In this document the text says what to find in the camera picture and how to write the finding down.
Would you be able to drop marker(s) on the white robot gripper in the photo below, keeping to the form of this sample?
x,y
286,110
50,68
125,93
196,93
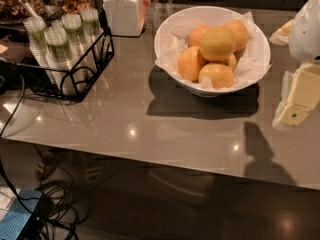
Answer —
x,y
306,34

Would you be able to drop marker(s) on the yellowish top orange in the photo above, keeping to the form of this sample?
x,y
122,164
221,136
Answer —
x,y
217,43

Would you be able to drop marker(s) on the white paper bowl liner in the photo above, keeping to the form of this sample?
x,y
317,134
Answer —
x,y
170,45

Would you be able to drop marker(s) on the small hidden right orange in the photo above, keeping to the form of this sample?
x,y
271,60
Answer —
x,y
231,62

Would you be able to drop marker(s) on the back right orange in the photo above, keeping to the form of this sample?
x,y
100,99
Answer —
x,y
240,33

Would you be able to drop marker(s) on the front bottom orange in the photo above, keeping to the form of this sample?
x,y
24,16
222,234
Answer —
x,y
219,75

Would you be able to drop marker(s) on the white ceramic bowl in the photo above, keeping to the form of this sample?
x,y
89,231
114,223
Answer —
x,y
213,14

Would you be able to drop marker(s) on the back left orange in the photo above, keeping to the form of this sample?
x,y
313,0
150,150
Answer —
x,y
196,34

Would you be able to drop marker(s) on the left front orange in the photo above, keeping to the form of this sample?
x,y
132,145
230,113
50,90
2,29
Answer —
x,y
190,62

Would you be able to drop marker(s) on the bowl of dried snacks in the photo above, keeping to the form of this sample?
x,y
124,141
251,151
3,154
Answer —
x,y
14,11

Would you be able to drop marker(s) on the white ceramic lidded jar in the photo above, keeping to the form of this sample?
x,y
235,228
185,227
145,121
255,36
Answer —
x,y
125,17

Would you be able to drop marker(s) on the plastic cup stack right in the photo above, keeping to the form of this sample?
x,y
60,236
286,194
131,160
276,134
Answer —
x,y
91,24

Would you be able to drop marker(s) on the plastic cup stack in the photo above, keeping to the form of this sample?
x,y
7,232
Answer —
x,y
61,59
72,24
35,27
91,24

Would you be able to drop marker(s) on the tray of brown snacks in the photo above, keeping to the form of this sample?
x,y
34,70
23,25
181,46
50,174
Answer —
x,y
74,6

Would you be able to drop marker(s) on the plastic cup stack middle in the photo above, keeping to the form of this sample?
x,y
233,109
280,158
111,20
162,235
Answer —
x,y
72,24

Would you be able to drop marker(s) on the plastic cup stack front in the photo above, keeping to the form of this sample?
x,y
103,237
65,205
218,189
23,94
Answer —
x,y
61,59

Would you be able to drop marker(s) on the plastic cup stack left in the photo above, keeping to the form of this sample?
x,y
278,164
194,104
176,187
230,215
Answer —
x,y
35,27

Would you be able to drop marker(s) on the blue box on floor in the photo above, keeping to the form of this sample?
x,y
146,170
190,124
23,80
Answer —
x,y
13,215

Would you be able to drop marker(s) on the black wire basket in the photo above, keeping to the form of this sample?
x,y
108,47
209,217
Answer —
x,y
89,66

